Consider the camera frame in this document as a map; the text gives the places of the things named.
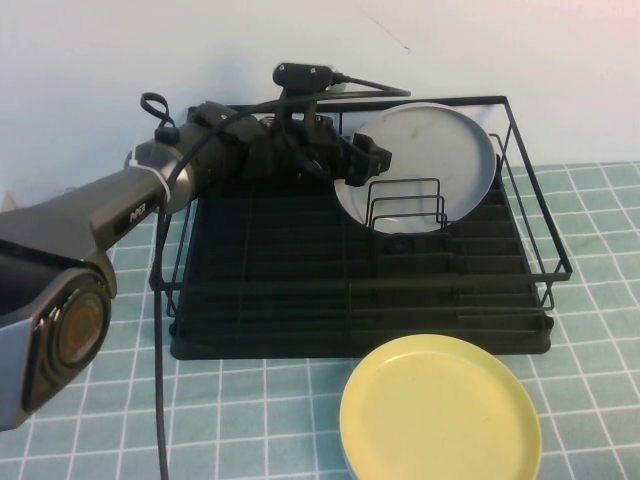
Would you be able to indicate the white zip tie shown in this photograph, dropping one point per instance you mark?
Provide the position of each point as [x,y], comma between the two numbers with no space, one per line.
[150,175]

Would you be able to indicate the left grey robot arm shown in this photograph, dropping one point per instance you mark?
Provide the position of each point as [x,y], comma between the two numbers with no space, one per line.
[120,200]

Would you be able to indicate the green checkered tablecloth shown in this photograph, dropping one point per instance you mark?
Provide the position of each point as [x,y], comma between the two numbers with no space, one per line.
[250,415]

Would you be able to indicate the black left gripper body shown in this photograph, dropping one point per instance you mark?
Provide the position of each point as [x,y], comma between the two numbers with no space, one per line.
[300,145]

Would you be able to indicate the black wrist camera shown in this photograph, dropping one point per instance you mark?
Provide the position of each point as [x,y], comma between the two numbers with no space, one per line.
[302,75]

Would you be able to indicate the grey round plate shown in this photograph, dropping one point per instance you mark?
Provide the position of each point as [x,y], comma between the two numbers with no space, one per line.
[435,145]

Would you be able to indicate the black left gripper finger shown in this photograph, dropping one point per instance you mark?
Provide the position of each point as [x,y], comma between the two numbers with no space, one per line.
[362,172]
[372,147]

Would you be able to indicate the black plastic drip tray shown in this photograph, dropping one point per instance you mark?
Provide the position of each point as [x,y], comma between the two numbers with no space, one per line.
[280,250]

